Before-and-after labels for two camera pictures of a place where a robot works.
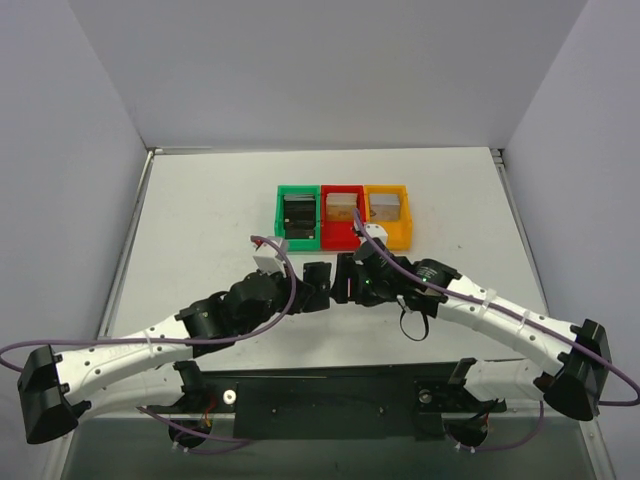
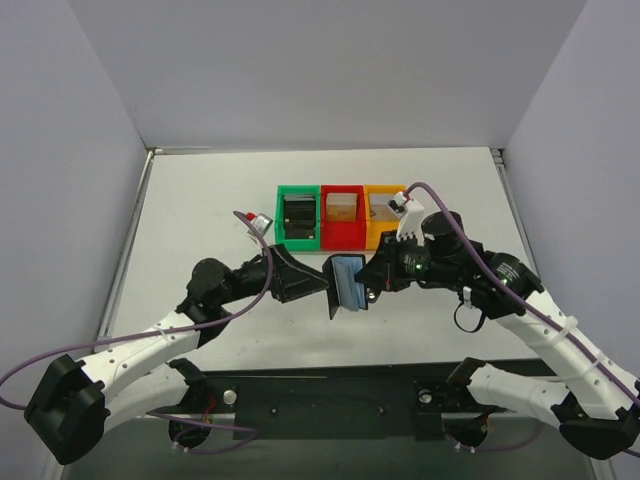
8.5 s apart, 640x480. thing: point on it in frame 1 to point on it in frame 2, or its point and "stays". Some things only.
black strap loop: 426,333 to 482,318
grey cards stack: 384,206 stays
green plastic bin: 298,244 stays
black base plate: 334,405 stays
